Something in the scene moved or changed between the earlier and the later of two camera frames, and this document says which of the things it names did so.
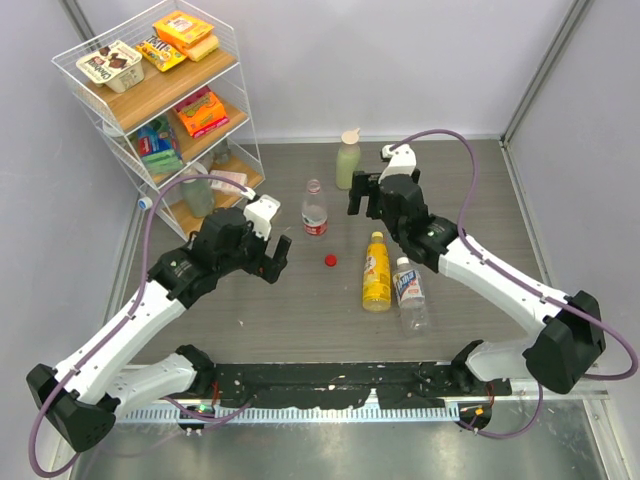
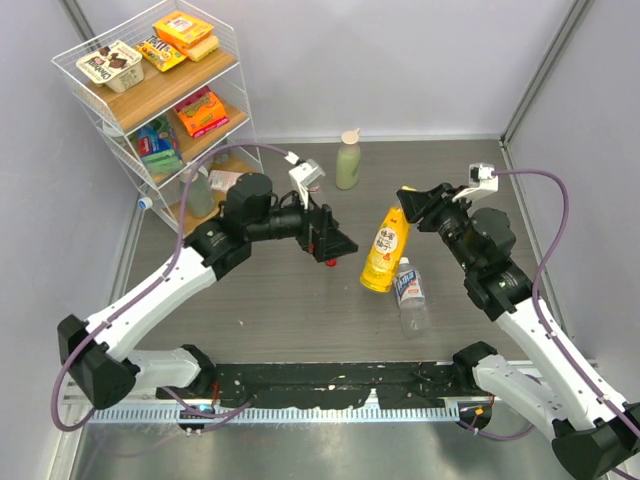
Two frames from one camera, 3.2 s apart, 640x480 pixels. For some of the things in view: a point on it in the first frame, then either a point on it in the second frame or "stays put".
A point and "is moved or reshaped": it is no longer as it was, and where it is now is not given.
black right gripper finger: x=360 y=188 -> x=416 y=203
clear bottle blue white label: x=410 y=293 stays put
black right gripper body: x=391 y=223 -> x=452 y=219
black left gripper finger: x=281 y=251 -> x=318 y=245
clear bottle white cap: x=145 y=203 stays put
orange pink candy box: x=201 y=112 stays put
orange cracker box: x=182 y=29 stays put
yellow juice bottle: x=376 y=293 is moved or reshaped
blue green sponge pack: x=158 y=147 stays put
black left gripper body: x=251 y=256 -> x=291 y=223
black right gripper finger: x=375 y=207 -> x=426 y=219
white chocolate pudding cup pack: x=116 y=66 stays put
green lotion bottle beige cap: x=348 y=159 stays put
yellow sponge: x=203 y=49 stays put
